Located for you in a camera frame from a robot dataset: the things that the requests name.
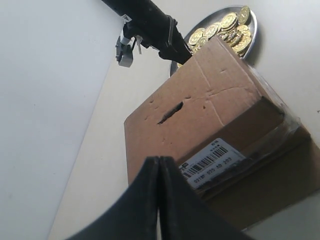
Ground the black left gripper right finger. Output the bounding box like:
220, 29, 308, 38
159, 156, 252, 240

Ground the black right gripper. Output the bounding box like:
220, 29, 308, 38
123, 14, 192, 63

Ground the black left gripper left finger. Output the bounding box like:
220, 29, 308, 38
69, 156, 160, 240

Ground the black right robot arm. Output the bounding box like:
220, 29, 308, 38
103, 0, 192, 68

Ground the brown cardboard box with slot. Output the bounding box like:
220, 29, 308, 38
124, 37, 320, 229

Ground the gold coin upper left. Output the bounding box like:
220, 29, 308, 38
188, 27, 206, 46

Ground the gold coin centre stack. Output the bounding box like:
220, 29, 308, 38
203, 21, 221, 39

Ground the round steel plate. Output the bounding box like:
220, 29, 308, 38
168, 4, 258, 78

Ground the white barcode label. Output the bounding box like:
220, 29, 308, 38
178, 138, 246, 189

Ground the gold coin top centre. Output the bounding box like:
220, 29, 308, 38
220, 12, 238, 31

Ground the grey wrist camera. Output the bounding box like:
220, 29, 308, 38
115, 36, 133, 68

